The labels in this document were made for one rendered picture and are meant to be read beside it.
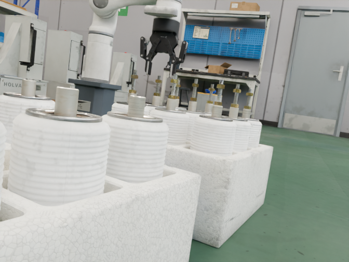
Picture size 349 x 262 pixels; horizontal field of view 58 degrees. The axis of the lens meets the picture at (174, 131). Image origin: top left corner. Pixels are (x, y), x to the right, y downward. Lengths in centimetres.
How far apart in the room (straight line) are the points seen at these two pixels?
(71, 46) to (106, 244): 327
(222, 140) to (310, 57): 540
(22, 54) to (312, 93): 456
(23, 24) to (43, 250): 299
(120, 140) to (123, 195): 8
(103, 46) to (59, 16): 686
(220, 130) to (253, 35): 539
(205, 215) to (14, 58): 270
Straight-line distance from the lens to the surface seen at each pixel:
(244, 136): 80
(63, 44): 357
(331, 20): 617
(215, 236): 67
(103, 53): 121
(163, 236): 42
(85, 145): 31
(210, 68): 570
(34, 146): 31
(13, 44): 315
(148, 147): 40
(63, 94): 34
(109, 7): 122
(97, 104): 118
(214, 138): 67
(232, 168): 63
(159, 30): 91
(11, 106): 57
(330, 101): 598
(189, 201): 45
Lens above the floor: 29
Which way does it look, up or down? 6 degrees down
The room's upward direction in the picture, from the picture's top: 8 degrees clockwise
